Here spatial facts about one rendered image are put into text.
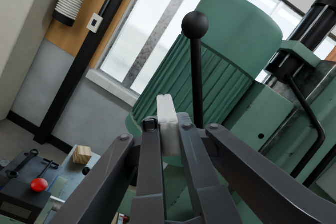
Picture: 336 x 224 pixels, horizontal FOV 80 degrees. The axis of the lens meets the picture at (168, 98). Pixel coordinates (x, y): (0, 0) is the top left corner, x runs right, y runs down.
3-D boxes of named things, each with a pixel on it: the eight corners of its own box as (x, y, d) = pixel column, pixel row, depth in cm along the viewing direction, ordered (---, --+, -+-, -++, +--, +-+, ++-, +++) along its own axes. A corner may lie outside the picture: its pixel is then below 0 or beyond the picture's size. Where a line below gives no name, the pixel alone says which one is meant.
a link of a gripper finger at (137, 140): (162, 163, 14) (118, 168, 14) (160, 129, 19) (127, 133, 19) (160, 144, 13) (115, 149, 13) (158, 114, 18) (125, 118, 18)
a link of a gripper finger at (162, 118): (171, 157, 16) (162, 158, 16) (166, 120, 22) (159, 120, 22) (168, 122, 15) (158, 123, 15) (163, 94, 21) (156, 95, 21)
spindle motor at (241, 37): (128, 107, 52) (197, -4, 46) (184, 138, 56) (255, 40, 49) (117, 142, 36) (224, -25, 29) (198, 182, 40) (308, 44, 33)
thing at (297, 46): (254, 65, 46) (305, -3, 43) (278, 83, 48) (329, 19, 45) (274, 72, 39) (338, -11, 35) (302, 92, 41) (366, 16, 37)
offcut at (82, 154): (72, 153, 69) (77, 144, 69) (85, 155, 72) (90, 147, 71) (73, 163, 66) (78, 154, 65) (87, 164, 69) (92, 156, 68)
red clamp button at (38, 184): (34, 178, 41) (37, 174, 41) (49, 184, 42) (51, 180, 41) (26, 189, 38) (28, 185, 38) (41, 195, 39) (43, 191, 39)
